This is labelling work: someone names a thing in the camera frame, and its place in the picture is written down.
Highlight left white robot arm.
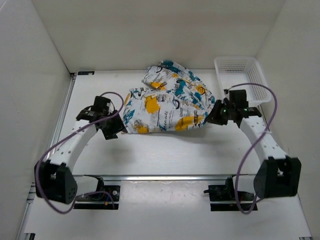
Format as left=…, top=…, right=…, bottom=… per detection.
left=34, top=95, right=127, bottom=205

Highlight aluminium frame rail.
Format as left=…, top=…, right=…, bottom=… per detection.
left=14, top=72, right=313, bottom=240

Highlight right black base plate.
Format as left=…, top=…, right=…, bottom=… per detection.
left=203, top=183, right=255, bottom=212

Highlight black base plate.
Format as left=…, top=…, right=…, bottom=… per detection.
left=74, top=181, right=121, bottom=210
left=203, top=183, right=255, bottom=212

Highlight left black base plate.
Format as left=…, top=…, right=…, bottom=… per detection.
left=74, top=181, right=121, bottom=210

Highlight white yellow teal printed shorts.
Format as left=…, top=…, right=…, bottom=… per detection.
left=122, top=60, right=216, bottom=134

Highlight small black label tag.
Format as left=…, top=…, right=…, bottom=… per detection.
left=77, top=71, right=95, bottom=76

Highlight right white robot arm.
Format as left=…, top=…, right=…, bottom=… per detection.
left=206, top=90, right=302, bottom=200

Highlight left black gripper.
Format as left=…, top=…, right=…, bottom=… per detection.
left=99, top=109, right=128, bottom=140

